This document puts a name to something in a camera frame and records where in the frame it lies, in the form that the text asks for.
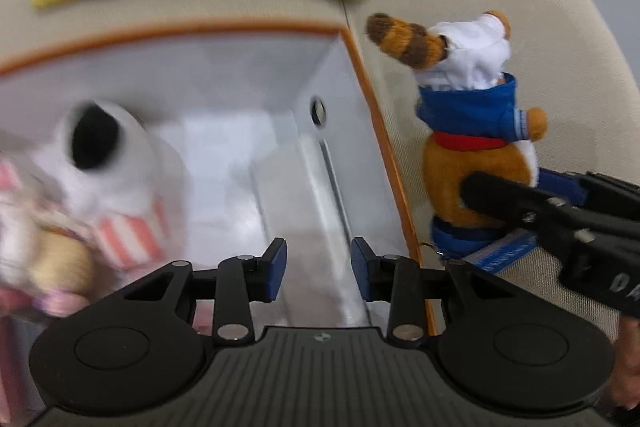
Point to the beige sofa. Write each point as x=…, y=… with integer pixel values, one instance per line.
x=550, y=7

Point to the white storage box orange rim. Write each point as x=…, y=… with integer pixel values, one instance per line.
x=280, y=132

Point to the person's right hand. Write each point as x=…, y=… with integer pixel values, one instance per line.
x=630, y=357

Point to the brown plush toy blue hoodie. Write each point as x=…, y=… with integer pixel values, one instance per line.
x=470, y=122

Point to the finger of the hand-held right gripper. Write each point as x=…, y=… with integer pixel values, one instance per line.
x=562, y=188
x=510, y=202

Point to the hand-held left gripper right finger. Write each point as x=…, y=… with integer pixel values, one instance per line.
x=361, y=271

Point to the white plush toy pink stripes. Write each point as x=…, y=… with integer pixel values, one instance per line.
x=115, y=167

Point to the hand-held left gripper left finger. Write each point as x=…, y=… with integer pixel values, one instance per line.
x=275, y=269

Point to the blue white card tag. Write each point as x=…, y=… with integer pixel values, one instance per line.
x=505, y=252

